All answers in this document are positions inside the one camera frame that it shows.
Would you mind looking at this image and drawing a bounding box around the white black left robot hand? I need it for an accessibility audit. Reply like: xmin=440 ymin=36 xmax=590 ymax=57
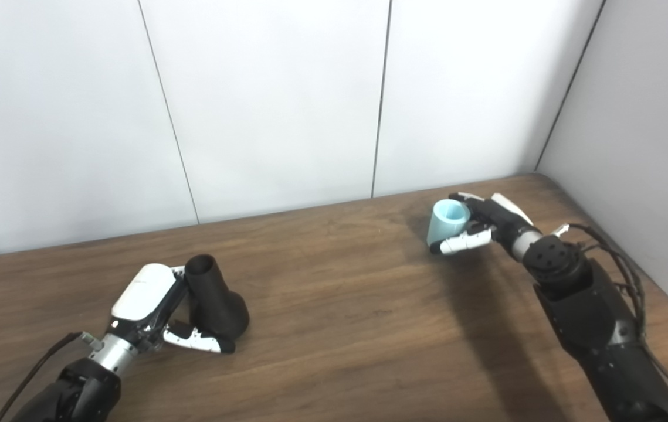
xmin=110 ymin=263 xmax=236 ymax=355

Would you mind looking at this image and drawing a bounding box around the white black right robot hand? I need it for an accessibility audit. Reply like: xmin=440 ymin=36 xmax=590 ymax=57
xmin=429 ymin=192 xmax=542 ymax=256

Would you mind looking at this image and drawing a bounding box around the light blue cup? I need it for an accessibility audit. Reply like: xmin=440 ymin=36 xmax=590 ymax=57
xmin=426 ymin=199 xmax=471 ymax=247

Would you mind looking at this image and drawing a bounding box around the black flared nozzle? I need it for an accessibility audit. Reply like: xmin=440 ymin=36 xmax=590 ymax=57
xmin=185 ymin=254 xmax=250 ymax=343

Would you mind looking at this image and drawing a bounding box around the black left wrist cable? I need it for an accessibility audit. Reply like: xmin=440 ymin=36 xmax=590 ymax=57
xmin=0 ymin=332 xmax=103 ymax=422

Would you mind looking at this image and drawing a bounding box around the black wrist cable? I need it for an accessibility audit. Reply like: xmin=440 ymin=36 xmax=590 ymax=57
xmin=0 ymin=332 xmax=103 ymax=422
xmin=551 ymin=223 xmax=668 ymax=414

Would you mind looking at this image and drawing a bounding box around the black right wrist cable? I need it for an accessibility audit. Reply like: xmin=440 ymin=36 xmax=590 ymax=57
xmin=551 ymin=223 xmax=668 ymax=414

